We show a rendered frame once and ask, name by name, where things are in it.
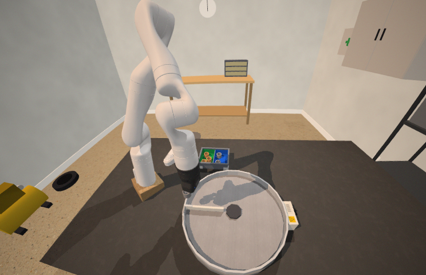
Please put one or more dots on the grey two-compartment bin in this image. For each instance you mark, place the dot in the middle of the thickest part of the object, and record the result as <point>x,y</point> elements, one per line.
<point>224,160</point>

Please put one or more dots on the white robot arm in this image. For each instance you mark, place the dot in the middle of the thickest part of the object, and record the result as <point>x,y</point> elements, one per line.
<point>158,70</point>

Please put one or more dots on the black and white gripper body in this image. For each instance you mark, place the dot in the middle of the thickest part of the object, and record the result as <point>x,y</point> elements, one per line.
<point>188,170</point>

